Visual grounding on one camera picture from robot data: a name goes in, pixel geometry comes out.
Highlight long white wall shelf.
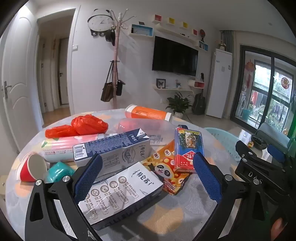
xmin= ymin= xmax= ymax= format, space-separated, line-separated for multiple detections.
xmin=154 ymin=23 xmax=202 ymax=46

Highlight sliding glass door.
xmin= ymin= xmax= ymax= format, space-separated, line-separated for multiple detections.
xmin=230 ymin=45 xmax=296 ymax=137

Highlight pink yogurt bottle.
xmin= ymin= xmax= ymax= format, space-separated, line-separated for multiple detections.
xmin=42 ymin=134 xmax=104 ymax=163

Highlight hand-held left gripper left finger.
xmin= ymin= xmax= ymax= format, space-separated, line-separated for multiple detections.
xmin=24 ymin=154 xmax=103 ymax=241

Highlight orange bottle white cap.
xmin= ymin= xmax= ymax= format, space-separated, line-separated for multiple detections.
xmin=125 ymin=104 xmax=173 ymax=121

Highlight white washing machine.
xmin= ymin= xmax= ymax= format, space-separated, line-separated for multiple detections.
xmin=239 ymin=91 xmax=249 ymax=115

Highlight dark guitar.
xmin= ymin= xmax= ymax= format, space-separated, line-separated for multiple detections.
xmin=192 ymin=89 xmax=206 ymax=115

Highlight grey armchair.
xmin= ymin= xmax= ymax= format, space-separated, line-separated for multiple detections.
xmin=255 ymin=122 xmax=290 ymax=149

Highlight teal plastic basket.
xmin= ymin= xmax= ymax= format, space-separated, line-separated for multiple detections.
xmin=204 ymin=127 xmax=243 ymax=162

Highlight low white wall shelf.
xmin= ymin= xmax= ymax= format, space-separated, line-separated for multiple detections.
xmin=153 ymin=84 xmax=195 ymax=93

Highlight red paper window decoration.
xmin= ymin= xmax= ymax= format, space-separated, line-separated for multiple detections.
xmin=245 ymin=60 xmax=255 ymax=75

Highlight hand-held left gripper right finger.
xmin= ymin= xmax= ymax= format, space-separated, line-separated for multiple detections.
xmin=192 ymin=152 xmax=289 ymax=241

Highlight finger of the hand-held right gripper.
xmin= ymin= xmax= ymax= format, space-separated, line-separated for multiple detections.
xmin=268 ymin=144 xmax=296 ymax=169
xmin=235 ymin=140 xmax=281 ymax=168

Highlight grey curtain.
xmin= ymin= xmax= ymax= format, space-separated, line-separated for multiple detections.
xmin=220 ymin=30 xmax=236 ymax=54

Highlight orange panda snack packet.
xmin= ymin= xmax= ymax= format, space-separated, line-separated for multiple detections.
xmin=142 ymin=139 xmax=191 ymax=195

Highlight black shoulder bag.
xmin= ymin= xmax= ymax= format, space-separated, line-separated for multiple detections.
xmin=116 ymin=80 xmax=126 ymax=96

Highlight brown handbag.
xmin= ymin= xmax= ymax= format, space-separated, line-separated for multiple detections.
xmin=100 ymin=61 xmax=115 ymax=103

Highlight white milk carton blue print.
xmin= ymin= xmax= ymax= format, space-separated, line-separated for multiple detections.
xmin=73 ymin=128 xmax=151 ymax=176

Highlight white milk carton round icons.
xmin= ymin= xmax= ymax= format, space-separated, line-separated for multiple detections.
xmin=77 ymin=161 xmax=164 ymax=231

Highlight red plastic bag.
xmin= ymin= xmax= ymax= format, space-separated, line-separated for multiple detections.
xmin=71 ymin=114 xmax=109 ymax=135
xmin=45 ymin=125 xmax=79 ymax=138

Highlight panda wall clock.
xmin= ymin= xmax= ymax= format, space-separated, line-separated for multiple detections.
xmin=87 ymin=9 xmax=114 ymax=37

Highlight large blue wall shelf box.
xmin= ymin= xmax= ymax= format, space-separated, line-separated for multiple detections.
xmin=129 ymin=24 xmax=154 ymax=37

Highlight green potted plant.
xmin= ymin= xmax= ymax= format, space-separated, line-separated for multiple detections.
xmin=165 ymin=92 xmax=193 ymax=118

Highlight red packet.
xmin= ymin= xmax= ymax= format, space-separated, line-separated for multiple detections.
xmin=118 ymin=118 xmax=162 ymax=135

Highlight person's right hand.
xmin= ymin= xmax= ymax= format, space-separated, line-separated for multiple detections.
xmin=270 ymin=218 xmax=290 ymax=241

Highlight white room door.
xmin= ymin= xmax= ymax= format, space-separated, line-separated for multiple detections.
xmin=1 ymin=11 xmax=44 ymax=158

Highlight pink coat rack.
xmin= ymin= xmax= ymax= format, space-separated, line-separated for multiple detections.
xmin=102 ymin=9 xmax=137 ymax=109

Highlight teal crumpled plastic bag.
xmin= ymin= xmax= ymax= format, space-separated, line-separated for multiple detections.
xmin=46 ymin=161 xmax=75 ymax=183

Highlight hallway door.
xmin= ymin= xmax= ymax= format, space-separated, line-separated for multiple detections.
xmin=58 ymin=38 xmax=70 ymax=106

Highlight black ashtray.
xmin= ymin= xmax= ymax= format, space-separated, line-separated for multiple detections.
xmin=251 ymin=136 xmax=266 ymax=149

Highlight wall-mounted television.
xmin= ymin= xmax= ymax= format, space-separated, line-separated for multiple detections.
xmin=152 ymin=36 xmax=199 ymax=77

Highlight red white shelf box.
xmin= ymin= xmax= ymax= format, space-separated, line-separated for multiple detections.
xmin=188 ymin=79 xmax=205 ymax=90

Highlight red blue playing card box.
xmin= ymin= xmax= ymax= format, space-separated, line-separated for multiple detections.
xmin=173 ymin=125 xmax=205 ymax=173

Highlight white refrigerator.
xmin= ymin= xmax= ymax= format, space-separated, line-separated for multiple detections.
xmin=206 ymin=48 xmax=233 ymax=118

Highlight red paper cup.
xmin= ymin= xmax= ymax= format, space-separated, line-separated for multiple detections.
xmin=16 ymin=152 xmax=48 ymax=181

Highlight dark hanging cap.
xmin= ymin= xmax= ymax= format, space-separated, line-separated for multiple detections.
xmin=105 ymin=30 xmax=116 ymax=46

